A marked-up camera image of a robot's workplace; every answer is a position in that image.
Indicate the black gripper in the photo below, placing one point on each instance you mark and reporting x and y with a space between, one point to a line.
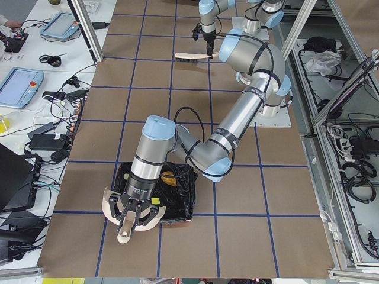
209 37
139 187

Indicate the white dustpan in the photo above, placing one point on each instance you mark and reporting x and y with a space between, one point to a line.
126 232

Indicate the yellow green sponge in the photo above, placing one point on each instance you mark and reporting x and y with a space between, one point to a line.
155 201

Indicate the white hand brush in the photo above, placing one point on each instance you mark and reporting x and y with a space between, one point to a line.
193 58

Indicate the brown bread roll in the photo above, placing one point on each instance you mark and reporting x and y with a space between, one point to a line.
169 178

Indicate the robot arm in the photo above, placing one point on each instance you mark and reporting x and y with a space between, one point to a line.
260 67
257 19

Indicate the left bin with black bag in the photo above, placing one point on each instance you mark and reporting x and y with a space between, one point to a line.
179 201

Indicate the black power adapter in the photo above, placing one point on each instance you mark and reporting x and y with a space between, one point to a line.
49 142

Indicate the black laptop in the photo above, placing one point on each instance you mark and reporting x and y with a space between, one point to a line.
19 174

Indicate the blue teach pendant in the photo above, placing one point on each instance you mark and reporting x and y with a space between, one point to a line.
19 87
62 27

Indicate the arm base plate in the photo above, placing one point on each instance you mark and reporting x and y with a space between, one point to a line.
253 27
272 117

